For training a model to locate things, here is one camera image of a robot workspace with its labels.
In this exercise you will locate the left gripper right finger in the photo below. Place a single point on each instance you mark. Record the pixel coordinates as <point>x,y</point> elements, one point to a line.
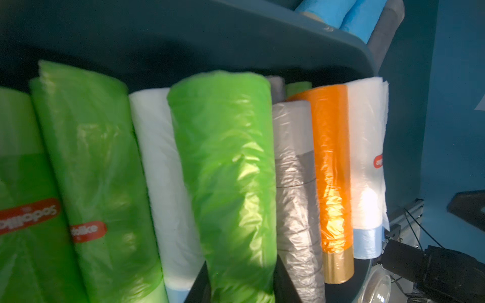
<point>284,289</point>

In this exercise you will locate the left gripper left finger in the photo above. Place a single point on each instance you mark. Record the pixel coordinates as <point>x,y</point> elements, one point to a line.
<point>201,289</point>

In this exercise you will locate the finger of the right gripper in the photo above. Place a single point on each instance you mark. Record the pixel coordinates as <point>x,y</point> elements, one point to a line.
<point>469,206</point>

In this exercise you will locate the white roll blue end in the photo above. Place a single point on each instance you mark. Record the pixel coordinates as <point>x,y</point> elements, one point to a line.
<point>368,105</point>

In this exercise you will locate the green trash bag roll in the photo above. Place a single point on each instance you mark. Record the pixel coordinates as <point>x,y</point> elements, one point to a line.
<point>38,263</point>

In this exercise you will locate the orange trash bag roll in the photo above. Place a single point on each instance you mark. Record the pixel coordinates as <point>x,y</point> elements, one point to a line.
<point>330,124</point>

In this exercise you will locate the white blue trash bag roll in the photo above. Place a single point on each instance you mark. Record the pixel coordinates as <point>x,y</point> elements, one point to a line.
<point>172,215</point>

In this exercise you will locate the dark grey trash bag roll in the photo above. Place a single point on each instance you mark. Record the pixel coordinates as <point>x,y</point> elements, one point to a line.
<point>277,86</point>

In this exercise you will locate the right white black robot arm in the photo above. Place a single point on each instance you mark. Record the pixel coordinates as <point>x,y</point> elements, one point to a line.
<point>441,274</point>

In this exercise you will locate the round clear lid dish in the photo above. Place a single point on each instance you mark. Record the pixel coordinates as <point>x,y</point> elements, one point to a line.
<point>377,287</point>

